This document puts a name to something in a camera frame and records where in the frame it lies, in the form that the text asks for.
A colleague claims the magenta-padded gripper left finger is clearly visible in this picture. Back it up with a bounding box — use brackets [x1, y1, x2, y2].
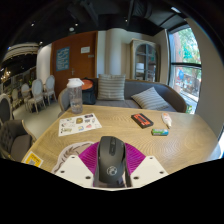
[54, 141, 101, 190]

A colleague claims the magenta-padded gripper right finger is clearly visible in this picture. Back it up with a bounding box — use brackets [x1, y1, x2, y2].
[122, 142, 170, 189]

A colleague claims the black computer mouse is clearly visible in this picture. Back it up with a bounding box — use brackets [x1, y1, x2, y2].
[93, 135, 128, 188]

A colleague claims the small green pack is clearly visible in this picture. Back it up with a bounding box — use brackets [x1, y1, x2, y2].
[150, 128, 170, 137]

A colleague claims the white sticker sheet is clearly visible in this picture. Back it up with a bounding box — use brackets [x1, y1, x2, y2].
[58, 112, 103, 138]

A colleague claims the yellow card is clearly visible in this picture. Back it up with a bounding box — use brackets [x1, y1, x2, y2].
[21, 150, 45, 169]

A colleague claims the black box with red print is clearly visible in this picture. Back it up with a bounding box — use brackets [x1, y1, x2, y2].
[130, 112, 155, 130]

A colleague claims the white tube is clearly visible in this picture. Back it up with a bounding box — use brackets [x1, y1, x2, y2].
[161, 111, 173, 130]

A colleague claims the grey tufted armchair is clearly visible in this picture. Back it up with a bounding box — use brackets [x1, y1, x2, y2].
[0, 92, 15, 125]
[0, 119, 38, 163]

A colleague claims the clear bottle with white lid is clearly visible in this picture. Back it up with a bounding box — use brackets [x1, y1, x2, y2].
[66, 77, 85, 115]

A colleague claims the striped square cushion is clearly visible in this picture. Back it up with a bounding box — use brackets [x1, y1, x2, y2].
[96, 73, 127, 102]
[130, 86, 171, 112]

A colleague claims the black bag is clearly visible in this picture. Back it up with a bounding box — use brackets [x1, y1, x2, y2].
[81, 77, 98, 106]

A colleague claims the grey sofa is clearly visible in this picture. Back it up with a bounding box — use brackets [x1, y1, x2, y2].
[57, 78, 188, 114]

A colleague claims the orange round cushion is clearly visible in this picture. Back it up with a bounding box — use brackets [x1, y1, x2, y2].
[81, 79, 95, 91]

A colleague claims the group of white chairs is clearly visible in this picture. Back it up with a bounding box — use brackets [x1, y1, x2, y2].
[10, 74, 57, 115]

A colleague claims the brown wooden door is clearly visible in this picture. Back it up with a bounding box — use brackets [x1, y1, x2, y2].
[50, 30, 99, 98]

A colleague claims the wooden glass-door cabinet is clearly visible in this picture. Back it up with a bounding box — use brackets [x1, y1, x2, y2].
[129, 37, 162, 83]

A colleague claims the blue poster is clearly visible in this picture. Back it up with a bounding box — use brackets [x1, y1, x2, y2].
[55, 46, 71, 72]

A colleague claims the black-framed window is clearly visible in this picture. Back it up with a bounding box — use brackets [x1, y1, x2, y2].
[167, 25, 203, 115]

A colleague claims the white door sign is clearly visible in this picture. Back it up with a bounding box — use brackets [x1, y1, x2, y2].
[79, 45, 91, 55]

